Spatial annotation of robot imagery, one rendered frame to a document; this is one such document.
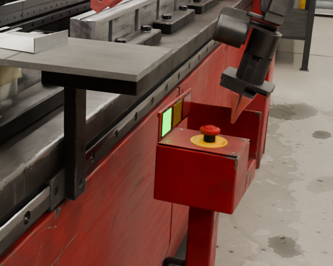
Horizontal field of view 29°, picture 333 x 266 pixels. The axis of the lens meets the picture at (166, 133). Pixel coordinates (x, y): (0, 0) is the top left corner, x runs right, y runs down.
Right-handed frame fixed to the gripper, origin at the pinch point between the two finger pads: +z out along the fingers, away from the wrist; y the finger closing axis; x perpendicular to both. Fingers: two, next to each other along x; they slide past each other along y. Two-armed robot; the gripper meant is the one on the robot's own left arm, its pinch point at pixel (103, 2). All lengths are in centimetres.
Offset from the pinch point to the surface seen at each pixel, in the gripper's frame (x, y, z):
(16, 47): -6.5, 2.9, 12.1
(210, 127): 23.2, -30.2, 16.0
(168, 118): 15.7, -30.4, 19.9
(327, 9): 73, -768, 60
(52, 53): -1.5, 3.4, 9.3
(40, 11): -29, -71, 34
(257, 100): 39, -215, 57
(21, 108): -1.7, 0.9, 20.5
